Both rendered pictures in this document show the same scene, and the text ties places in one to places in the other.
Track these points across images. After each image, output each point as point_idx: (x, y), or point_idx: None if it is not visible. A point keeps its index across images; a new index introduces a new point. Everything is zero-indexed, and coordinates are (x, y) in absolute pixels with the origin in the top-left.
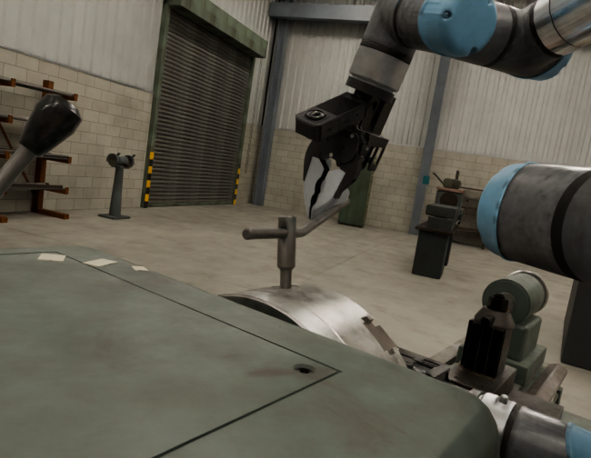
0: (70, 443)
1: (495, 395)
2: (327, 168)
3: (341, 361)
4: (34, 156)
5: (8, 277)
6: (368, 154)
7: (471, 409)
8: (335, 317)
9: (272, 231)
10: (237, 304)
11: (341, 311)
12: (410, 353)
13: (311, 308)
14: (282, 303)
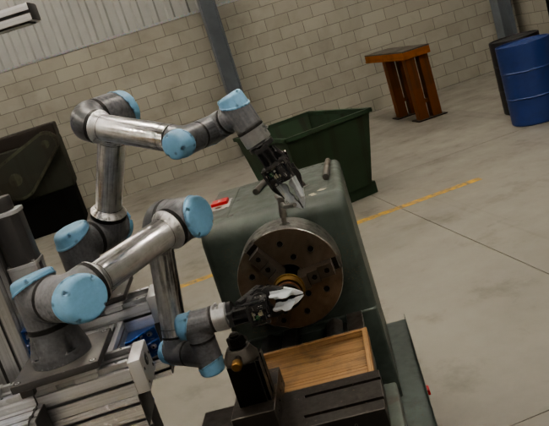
0: (240, 203)
1: (219, 304)
2: (289, 182)
3: (228, 218)
4: None
5: (306, 189)
6: (271, 178)
7: None
8: (258, 232)
9: (276, 199)
10: (264, 210)
11: (258, 233)
12: (345, 414)
13: (264, 226)
14: (270, 221)
